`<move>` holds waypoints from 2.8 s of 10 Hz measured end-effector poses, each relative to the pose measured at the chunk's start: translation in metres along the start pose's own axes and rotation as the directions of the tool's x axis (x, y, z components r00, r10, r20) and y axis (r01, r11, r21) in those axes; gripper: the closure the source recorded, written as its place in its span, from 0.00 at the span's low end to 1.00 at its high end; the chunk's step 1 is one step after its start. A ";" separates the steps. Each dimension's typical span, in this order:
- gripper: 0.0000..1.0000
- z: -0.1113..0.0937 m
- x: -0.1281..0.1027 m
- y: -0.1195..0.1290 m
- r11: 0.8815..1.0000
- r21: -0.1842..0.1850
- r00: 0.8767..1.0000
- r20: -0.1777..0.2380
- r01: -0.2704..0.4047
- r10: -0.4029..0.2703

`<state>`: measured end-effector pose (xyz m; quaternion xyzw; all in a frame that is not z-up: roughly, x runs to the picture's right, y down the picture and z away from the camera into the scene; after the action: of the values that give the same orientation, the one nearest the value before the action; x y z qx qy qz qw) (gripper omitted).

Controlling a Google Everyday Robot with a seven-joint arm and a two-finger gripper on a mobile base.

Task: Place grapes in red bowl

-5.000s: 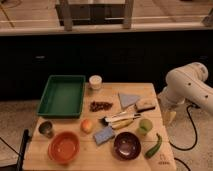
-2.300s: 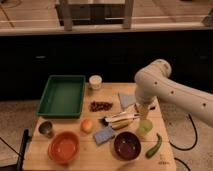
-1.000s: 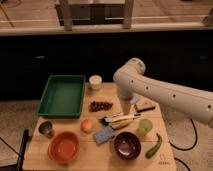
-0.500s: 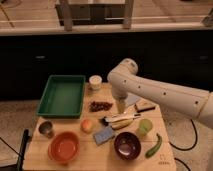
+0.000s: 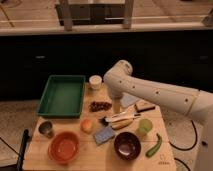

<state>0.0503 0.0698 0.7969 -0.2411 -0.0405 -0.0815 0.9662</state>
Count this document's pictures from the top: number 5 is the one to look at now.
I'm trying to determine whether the orange peach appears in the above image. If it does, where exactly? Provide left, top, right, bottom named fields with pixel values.
left=81, top=119, right=93, bottom=134

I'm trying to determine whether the green plastic tray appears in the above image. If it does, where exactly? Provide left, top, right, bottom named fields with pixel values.
left=37, top=75, right=85, bottom=118

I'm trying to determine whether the yellow banana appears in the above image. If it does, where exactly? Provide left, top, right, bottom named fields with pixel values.
left=111, top=119, right=133, bottom=130

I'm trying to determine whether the small metal cup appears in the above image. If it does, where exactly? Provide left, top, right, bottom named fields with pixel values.
left=38, top=121, right=54, bottom=138

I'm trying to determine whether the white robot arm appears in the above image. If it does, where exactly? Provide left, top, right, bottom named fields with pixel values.
left=103, top=60, right=213, bottom=171

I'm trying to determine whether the black stand post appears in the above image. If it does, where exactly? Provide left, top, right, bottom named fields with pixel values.
left=16, top=129, right=30, bottom=171

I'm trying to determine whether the red bowl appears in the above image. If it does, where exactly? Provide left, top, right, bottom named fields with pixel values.
left=48, top=131, right=80, bottom=165

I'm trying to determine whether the wooden shelf frame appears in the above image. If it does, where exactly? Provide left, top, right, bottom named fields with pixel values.
left=54, top=0, right=134, bottom=31

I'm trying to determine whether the light blue folded cloth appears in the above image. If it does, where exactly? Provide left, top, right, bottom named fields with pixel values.
left=120, top=93, right=139, bottom=108

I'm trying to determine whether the green cucumber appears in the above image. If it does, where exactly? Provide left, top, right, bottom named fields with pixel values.
left=145, top=134, right=162, bottom=158

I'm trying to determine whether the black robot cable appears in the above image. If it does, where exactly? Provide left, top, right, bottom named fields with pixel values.
left=169, top=119, right=199, bottom=171

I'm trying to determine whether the dark purple grape bunch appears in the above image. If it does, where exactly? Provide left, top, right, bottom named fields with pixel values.
left=89, top=101, right=112, bottom=112

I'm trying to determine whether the dark purple bowl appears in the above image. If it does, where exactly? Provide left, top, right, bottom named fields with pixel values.
left=114, top=132, right=141, bottom=161

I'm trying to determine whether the blue sponge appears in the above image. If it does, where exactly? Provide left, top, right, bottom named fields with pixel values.
left=93, top=126, right=115, bottom=145

